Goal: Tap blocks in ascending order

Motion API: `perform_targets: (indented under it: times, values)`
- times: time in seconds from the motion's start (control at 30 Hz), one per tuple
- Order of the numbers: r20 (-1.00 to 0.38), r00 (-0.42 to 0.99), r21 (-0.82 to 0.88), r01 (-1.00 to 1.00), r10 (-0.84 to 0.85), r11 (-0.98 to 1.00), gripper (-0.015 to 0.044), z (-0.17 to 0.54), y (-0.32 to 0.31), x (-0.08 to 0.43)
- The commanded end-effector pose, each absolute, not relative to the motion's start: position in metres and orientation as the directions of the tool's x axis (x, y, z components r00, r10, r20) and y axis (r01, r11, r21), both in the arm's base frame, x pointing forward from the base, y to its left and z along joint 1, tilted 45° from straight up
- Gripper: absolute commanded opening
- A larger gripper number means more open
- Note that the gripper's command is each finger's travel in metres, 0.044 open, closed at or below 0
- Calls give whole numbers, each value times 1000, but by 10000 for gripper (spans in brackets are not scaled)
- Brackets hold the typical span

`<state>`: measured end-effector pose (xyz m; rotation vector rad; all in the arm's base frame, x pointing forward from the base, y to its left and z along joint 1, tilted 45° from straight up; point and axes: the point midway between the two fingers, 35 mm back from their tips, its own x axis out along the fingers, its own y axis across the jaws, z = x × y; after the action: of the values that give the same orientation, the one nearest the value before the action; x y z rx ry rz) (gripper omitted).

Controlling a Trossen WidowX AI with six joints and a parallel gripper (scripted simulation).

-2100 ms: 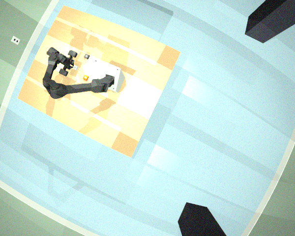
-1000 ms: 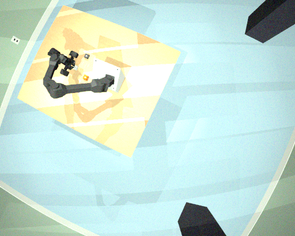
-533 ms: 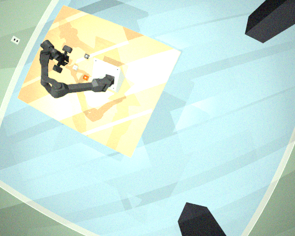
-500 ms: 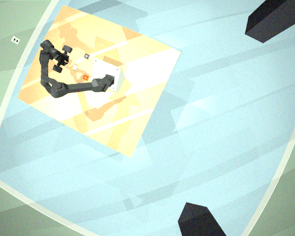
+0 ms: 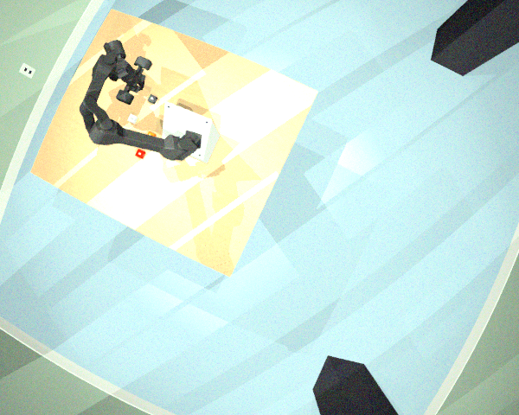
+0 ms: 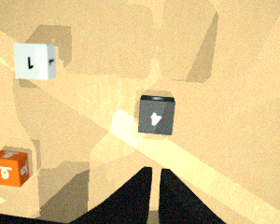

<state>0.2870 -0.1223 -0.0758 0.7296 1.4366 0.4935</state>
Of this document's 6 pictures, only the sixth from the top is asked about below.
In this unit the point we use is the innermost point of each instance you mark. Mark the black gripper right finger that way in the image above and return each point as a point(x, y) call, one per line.
point(179, 205)

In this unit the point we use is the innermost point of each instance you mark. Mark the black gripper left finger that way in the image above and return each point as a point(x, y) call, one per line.
point(129, 204)

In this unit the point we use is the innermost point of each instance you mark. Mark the orange block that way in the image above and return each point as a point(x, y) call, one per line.
point(14, 168)

